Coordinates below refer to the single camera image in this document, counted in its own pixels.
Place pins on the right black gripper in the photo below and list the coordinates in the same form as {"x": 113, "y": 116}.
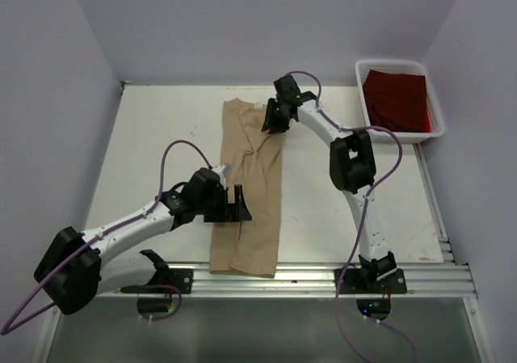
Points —
{"x": 271, "y": 122}

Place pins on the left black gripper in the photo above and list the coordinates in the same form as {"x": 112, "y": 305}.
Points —
{"x": 223, "y": 215}

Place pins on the beige t shirt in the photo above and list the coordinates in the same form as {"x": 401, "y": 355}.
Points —
{"x": 250, "y": 247}

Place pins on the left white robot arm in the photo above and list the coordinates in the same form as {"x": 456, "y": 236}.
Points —
{"x": 75, "y": 269}

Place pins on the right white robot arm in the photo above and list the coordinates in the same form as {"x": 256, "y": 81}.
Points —
{"x": 352, "y": 171}

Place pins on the red t shirt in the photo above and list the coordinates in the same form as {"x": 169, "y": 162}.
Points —
{"x": 397, "y": 102}

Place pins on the white plastic basket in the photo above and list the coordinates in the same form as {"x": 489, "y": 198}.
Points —
{"x": 391, "y": 66}

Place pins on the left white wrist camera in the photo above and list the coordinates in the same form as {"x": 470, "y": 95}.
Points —
{"x": 222, "y": 170}

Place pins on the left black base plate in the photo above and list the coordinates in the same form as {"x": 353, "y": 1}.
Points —
{"x": 166, "y": 281}

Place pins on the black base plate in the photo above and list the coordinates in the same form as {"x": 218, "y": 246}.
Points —
{"x": 166, "y": 281}
{"x": 355, "y": 282}

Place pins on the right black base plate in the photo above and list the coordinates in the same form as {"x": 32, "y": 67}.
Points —
{"x": 355, "y": 282}

